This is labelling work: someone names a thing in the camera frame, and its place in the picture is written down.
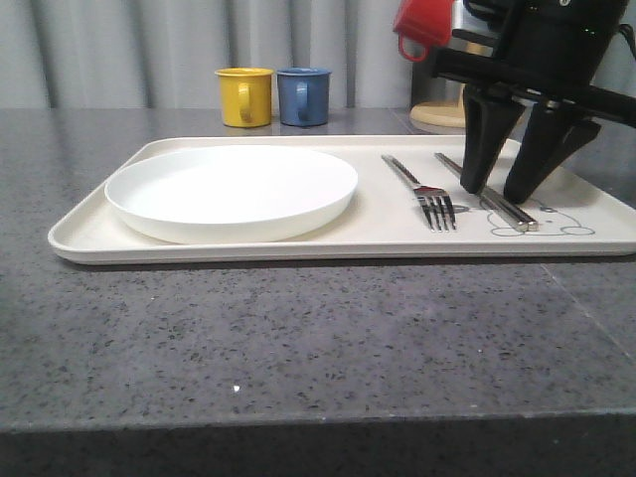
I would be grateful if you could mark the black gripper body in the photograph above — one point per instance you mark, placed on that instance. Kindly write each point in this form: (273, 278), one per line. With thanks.
(547, 50)

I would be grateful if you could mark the white round plate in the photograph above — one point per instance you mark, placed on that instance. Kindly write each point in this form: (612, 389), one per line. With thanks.
(232, 194)

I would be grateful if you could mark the silver metal fork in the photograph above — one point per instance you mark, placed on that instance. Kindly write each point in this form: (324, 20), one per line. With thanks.
(435, 203)

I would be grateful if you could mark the wooden mug tree stand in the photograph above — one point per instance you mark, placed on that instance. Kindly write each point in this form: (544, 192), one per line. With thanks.
(445, 117)

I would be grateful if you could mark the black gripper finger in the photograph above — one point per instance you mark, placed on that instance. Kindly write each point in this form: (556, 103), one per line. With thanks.
(489, 121)
(552, 135)

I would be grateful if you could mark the red enamel mug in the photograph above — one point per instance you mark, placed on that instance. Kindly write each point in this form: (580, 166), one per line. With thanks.
(425, 22)

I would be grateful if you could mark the blue enamel mug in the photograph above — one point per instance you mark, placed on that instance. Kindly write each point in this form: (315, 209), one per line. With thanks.
(303, 96)

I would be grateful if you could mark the silver metal chopstick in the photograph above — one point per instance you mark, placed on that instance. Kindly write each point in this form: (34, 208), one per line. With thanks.
(514, 216)
(441, 215)

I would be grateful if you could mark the yellow enamel mug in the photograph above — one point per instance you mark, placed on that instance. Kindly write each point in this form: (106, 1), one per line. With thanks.
(245, 96)

